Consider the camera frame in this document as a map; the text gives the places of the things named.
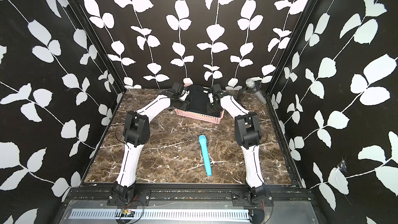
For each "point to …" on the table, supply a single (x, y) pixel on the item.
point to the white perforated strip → (160, 214)
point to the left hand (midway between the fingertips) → (186, 102)
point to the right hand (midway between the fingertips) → (208, 107)
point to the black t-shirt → (199, 98)
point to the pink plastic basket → (215, 120)
